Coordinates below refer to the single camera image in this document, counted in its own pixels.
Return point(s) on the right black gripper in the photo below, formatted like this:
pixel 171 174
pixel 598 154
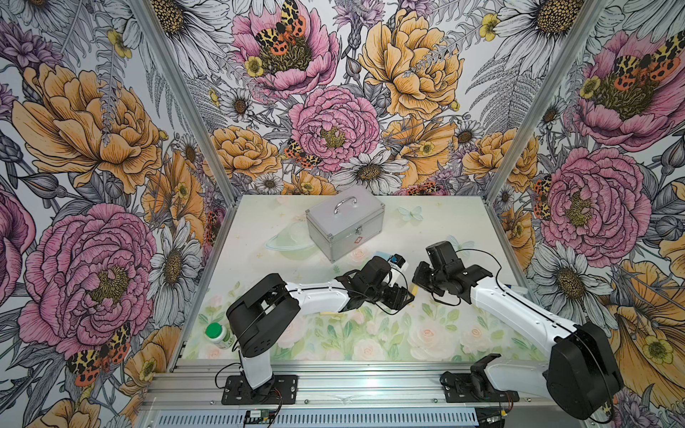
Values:
pixel 418 279

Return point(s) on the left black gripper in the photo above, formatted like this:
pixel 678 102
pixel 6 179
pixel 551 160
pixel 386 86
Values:
pixel 395 299

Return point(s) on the blue memo pad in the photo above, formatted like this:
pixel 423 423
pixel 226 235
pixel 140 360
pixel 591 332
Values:
pixel 385 256

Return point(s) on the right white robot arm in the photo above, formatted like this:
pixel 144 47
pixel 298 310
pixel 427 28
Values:
pixel 579 371

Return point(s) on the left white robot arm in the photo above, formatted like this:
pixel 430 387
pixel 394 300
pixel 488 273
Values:
pixel 261 315

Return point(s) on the silver metal first-aid case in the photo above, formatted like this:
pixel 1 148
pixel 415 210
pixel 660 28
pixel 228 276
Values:
pixel 345 221

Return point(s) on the clear glass bowl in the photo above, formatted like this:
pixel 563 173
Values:
pixel 293 242

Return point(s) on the green cap white bottle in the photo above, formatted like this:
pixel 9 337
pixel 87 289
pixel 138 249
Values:
pixel 219 335

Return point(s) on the green circuit board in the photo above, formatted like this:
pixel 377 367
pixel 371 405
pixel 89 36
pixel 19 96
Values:
pixel 255 417

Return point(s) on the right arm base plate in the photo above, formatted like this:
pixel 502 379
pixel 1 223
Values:
pixel 474 386

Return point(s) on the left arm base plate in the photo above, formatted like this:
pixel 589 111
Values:
pixel 280 389

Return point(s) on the aluminium front rail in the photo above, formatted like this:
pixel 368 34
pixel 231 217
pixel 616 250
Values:
pixel 196 384

